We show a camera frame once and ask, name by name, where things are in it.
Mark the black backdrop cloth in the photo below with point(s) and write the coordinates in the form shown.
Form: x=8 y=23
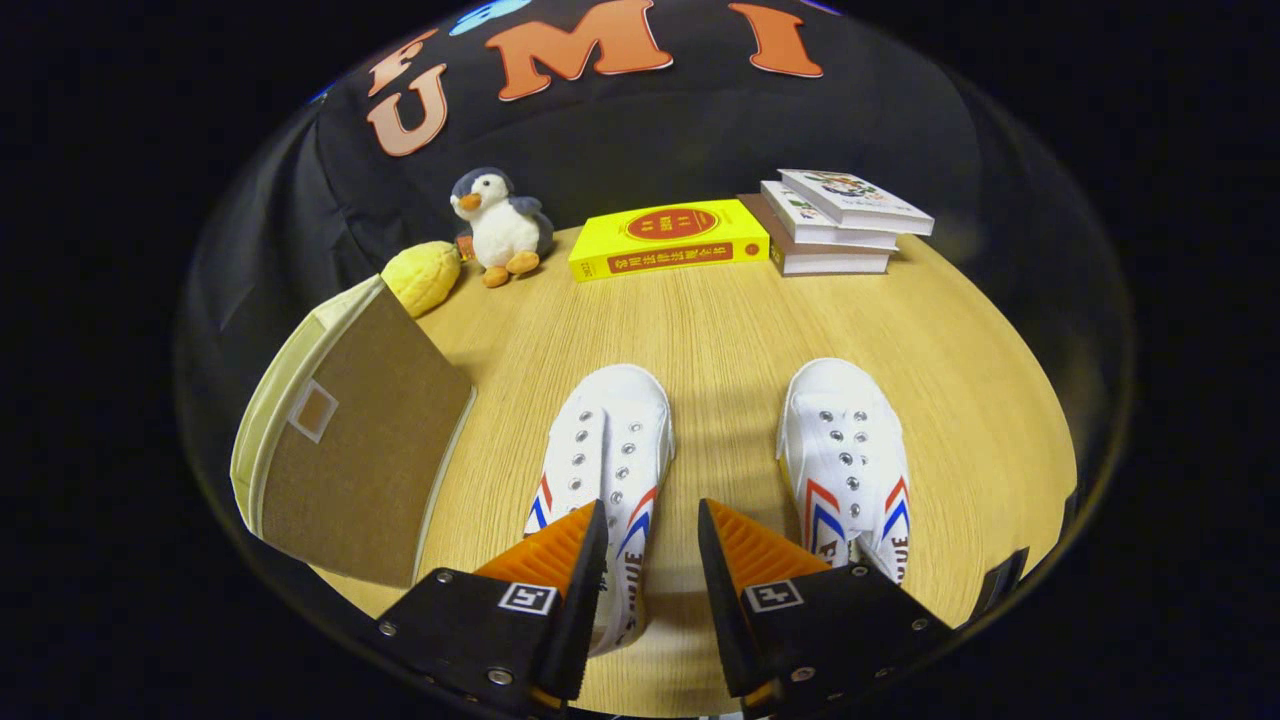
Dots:
x=620 y=140

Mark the yellow book red label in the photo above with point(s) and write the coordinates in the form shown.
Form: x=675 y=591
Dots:
x=670 y=225

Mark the brown cover book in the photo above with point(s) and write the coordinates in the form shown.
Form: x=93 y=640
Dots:
x=830 y=263

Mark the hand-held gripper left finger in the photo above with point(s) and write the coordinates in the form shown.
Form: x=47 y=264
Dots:
x=585 y=600

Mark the penguin plush toy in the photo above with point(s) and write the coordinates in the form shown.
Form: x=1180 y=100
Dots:
x=500 y=230

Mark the yellow plush ball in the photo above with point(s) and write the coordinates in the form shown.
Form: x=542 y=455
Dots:
x=422 y=275

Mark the brown fabric storage box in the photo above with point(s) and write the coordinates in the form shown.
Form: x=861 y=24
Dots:
x=370 y=450

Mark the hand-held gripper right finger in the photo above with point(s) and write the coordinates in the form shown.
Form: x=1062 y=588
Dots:
x=722 y=610

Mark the white canvas shoe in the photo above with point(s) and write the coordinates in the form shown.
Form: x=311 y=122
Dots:
x=615 y=420
x=840 y=400

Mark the white book floral cover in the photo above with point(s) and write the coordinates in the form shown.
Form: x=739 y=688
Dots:
x=850 y=195

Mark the white book green print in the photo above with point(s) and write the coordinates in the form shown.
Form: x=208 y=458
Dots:
x=800 y=215

